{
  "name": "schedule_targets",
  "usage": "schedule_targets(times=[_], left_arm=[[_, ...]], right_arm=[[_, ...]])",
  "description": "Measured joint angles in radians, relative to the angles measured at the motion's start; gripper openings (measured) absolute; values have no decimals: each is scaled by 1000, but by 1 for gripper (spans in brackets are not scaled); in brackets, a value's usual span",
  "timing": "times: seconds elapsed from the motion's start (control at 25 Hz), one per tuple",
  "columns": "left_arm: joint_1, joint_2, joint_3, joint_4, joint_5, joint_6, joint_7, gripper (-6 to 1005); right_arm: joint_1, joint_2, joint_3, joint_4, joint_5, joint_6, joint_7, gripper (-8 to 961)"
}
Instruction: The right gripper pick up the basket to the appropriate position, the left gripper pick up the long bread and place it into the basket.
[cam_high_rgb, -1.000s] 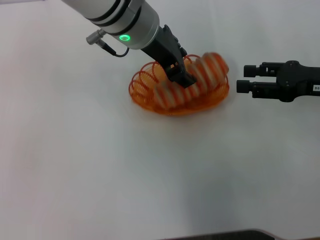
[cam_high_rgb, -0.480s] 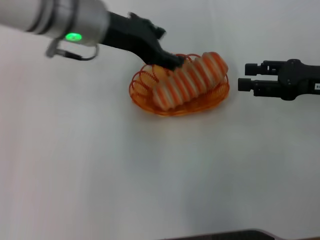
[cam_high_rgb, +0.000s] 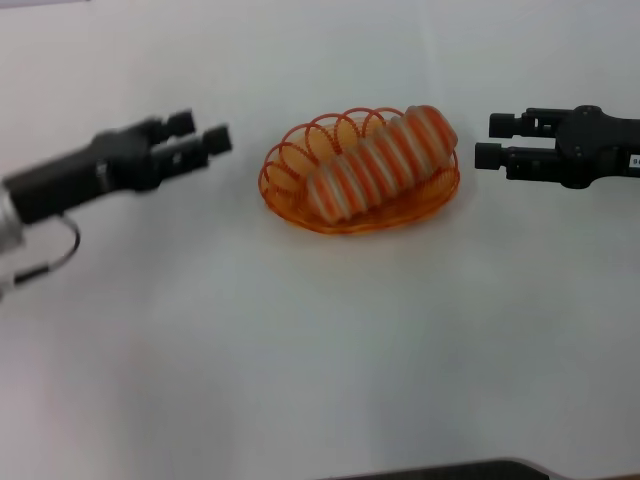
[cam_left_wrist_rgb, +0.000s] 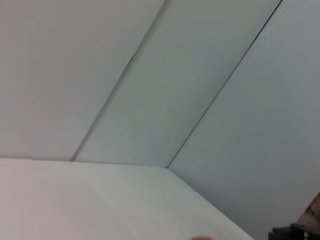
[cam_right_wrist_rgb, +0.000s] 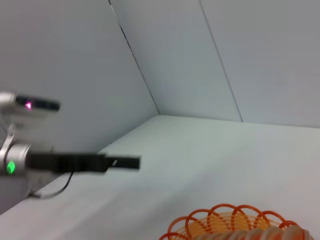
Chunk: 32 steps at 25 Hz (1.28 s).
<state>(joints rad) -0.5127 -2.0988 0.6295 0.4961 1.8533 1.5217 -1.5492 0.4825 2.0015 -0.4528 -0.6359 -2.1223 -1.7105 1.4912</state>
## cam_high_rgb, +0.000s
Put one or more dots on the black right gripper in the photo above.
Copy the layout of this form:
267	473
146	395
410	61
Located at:
595	147

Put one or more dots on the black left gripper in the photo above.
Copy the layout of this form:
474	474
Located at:
85	172

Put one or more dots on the orange woven plastic basket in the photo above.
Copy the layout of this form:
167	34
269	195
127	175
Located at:
295	165

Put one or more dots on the orange white striped toy bread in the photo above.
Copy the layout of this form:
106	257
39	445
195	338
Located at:
385	165

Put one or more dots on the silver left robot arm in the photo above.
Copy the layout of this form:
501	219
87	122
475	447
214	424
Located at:
7	230

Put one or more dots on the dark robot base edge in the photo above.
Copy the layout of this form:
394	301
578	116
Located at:
500	471

